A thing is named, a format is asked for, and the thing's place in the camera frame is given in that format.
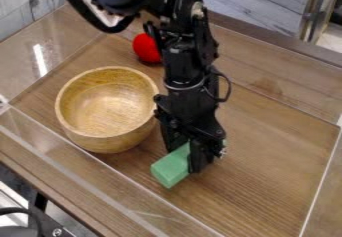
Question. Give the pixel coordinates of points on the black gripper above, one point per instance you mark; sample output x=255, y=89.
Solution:
x=185, y=114

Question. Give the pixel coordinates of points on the green rectangular block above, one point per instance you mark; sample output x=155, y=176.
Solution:
x=171, y=168

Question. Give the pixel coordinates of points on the brown wooden bowl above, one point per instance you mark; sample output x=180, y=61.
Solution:
x=104, y=109

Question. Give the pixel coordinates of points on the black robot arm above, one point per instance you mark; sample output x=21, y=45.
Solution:
x=188, y=50

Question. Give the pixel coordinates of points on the red plush strawberry toy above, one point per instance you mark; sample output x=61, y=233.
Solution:
x=145, y=49

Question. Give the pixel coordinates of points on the clear acrylic front panel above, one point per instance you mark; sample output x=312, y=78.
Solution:
x=113, y=206

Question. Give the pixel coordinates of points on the background metal table leg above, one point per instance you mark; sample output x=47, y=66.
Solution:
x=314, y=19

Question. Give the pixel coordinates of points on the black metal table frame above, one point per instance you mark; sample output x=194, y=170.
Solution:
x=28, y=221

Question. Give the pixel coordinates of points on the clear acrylic corner bracket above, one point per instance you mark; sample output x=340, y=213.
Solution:
x=108, y=19

